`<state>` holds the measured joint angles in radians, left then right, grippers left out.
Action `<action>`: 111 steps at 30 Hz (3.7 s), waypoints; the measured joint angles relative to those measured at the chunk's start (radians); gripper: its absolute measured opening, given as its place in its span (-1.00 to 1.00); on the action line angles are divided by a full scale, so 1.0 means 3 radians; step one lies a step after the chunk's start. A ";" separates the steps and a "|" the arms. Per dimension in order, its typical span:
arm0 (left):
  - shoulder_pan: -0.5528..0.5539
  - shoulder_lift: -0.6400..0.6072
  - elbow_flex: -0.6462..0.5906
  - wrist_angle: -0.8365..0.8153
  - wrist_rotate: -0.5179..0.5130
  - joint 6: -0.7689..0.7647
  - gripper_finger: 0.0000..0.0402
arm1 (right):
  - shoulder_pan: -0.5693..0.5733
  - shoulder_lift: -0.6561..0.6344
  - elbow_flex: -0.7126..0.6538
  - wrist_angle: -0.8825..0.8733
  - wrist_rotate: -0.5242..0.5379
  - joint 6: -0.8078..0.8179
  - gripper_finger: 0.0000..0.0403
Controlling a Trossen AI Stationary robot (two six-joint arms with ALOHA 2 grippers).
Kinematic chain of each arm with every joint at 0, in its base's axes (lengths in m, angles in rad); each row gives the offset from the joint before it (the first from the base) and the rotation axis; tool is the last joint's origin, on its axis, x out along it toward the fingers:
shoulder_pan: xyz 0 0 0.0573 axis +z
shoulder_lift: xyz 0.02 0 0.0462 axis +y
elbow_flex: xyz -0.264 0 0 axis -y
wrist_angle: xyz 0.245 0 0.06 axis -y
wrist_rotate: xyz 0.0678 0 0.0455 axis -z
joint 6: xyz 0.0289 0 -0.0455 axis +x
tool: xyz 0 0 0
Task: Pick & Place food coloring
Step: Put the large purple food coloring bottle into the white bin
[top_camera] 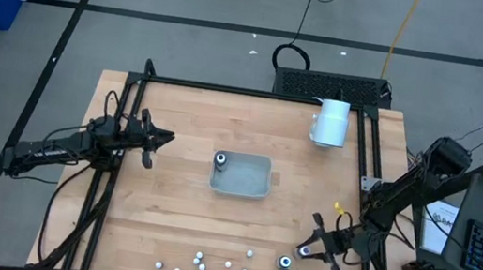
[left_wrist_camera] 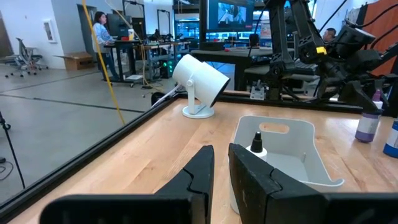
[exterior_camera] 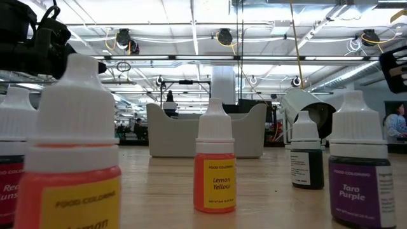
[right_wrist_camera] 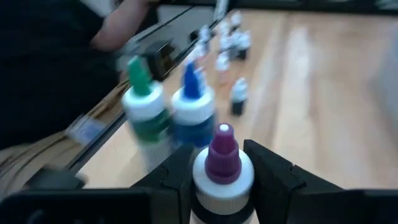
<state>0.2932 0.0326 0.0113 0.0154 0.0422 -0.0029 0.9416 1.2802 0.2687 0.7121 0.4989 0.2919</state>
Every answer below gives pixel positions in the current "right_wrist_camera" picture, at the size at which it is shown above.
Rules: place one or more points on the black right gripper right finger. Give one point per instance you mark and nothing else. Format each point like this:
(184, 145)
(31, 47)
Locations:
(270, 177)

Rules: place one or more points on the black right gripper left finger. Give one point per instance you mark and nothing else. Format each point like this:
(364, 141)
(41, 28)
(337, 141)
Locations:
(174, 174)

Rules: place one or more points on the large purple-capped colouring bottle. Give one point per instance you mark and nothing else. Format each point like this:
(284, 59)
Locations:
(222, 183)

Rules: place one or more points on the large blue-capped colouring bottle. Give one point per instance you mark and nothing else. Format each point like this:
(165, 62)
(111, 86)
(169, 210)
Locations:
(193, 105)

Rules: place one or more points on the large green-capped colouring bottle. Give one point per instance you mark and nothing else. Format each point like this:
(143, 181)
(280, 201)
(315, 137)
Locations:
(144, 102)

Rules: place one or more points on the small black dropper bottle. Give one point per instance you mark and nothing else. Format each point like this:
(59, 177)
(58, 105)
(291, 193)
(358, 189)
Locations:
(238, 96)

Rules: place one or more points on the small white-capped dropper bottle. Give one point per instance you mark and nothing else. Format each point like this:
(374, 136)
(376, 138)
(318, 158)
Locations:
(228, 46)
(236, 18)
(224, 28)

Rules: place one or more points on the person's forearm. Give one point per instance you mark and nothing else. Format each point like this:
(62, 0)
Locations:
(118, 28)

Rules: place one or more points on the blue-white card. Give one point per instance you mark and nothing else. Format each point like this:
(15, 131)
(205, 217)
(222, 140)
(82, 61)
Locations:
(85, 130)

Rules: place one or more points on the person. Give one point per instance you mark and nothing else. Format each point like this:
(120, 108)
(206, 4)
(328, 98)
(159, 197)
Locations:
(46, 62)

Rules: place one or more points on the black table-level camera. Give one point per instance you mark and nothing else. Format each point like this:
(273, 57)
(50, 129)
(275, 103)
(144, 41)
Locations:
(160, 59)

